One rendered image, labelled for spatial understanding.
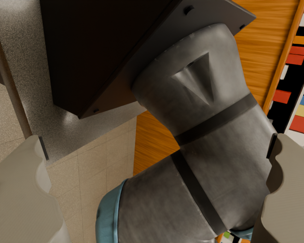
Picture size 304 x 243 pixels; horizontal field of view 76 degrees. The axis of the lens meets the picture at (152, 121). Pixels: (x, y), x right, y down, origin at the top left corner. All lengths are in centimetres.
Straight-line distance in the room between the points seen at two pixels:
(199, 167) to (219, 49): 13
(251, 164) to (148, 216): 12
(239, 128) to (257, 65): 130
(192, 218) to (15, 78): 27
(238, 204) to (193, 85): 14
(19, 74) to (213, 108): 24
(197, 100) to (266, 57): 130
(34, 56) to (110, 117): 18
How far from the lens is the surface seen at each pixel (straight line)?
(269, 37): 151
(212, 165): 23
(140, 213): 24
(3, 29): 29
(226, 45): 24
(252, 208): 25
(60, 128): 35
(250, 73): 152
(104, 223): 26
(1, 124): 136
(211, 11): 21
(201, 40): 22
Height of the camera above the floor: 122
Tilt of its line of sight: 31 degrees down
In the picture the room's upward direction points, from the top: 111 degrees clockwise
